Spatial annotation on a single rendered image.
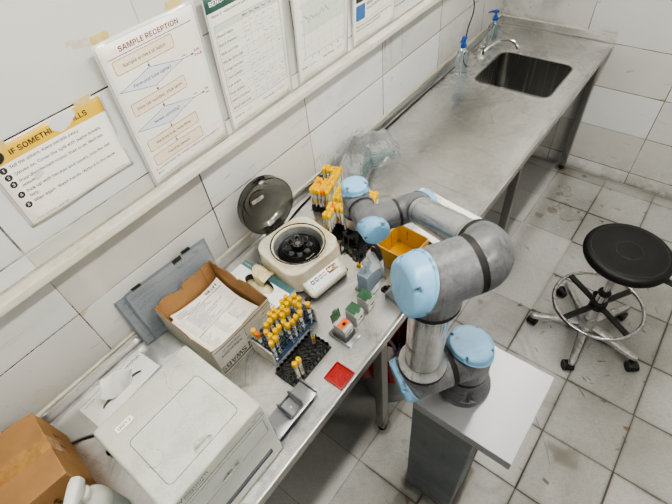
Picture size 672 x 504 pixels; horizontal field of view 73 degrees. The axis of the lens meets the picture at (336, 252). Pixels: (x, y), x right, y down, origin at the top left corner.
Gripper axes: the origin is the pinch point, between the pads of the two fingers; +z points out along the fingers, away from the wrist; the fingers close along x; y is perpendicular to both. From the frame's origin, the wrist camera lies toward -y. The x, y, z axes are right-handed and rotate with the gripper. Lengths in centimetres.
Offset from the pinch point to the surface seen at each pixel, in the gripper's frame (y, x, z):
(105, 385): 75, -41, 5
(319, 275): 6.5, -15.0, 9.8
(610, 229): -97, 62, 38
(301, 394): 43.7, 6.4, 11.1
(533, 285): -106, 41, 103
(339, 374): 31.2, 10.7, 14.9
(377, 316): 7.1, 9.2, 15.1
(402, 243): -25.1, 0.0, 14.3
